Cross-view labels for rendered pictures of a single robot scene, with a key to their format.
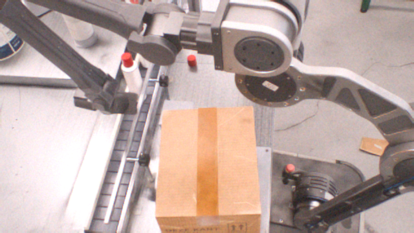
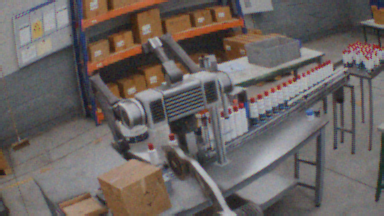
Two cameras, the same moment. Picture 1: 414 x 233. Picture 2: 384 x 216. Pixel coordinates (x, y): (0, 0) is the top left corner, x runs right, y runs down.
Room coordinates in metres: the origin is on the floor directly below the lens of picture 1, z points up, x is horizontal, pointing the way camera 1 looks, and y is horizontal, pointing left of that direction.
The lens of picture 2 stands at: (-0.89, -1.84, 2.21)
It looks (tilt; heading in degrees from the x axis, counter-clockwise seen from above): 19 degrees down; 42
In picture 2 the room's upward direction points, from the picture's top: 11 degrees counter-clockwise
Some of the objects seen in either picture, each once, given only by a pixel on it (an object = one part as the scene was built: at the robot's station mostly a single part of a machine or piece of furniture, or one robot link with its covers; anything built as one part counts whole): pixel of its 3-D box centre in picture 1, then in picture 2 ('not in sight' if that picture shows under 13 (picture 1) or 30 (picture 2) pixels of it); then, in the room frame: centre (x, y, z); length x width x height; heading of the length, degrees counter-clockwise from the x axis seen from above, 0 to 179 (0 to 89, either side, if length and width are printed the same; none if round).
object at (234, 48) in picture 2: not in sight; (253, 54); (5.33, 2.34, 0.32); 1.20 x 0.83 x 0.64; 68
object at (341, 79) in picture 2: not in sight; (323, 128); (2.65, -0.20, 0.47); 1.17 x 0.38 x 0.94; 166
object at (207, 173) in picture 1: (211, 182); (133, 193); (0.54, 0.01, 0.99); 0.30 x 0.24 x 0.27; 174
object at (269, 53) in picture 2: not in sight; (274, 51); (3.58, 0.85, 0.91); 0.60 x 0.40 x 0.22; 162
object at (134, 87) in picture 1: (132, 77); (154, 159); (0.95, 0.22, 0.98); 0.05 x 0.05 x 0.20
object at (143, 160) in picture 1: (140, 166); not in sight; (0.66, 0.22, 0.91); 0.07 x 0.03 x 0.16; 76
